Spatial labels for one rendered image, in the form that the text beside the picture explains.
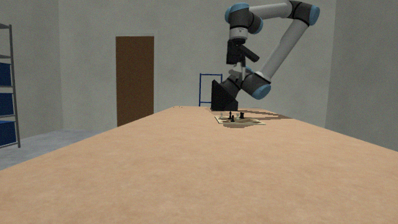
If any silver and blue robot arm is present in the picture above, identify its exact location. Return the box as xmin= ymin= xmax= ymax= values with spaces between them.
xmin=219 ymin=0 xmax=320 ymax=100

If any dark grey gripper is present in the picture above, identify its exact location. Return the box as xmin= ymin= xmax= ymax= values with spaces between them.
xmin=226 ymin=38 xmax=246 ymax=83

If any brown and cream chessboard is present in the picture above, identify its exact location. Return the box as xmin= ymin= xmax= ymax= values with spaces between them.
xmin=215 ymin=116 xmax=266 ymax=125

